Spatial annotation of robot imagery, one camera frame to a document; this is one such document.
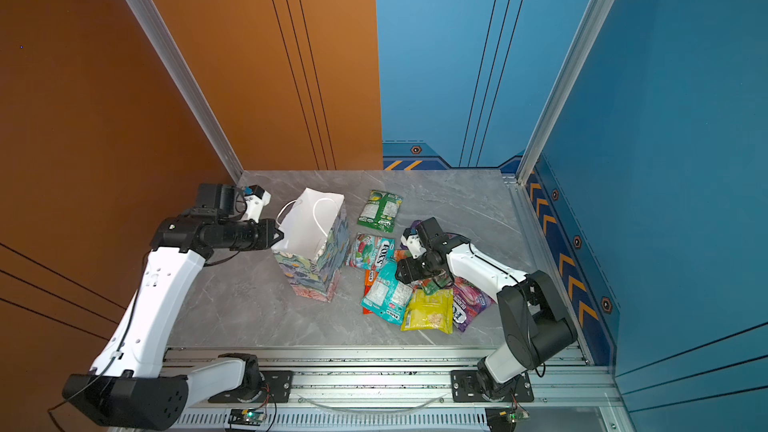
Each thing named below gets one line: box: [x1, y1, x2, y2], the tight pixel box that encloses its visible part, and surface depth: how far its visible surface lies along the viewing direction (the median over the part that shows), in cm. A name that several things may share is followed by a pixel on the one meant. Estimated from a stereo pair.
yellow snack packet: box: [400, 288, 454, 334], surface depth 84 cm
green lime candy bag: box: [357, 190, 404, 233], surface depth 107 cm
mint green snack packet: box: [360, 261, 415, 326], surface depth 86 cm
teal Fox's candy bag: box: [346, 232, 397, 272], surface depth 96 cm
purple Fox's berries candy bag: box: [452, 277, 496, 332], surface depth 86 cm
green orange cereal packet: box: [421, 278, 441, 296], surface depth 88 cm
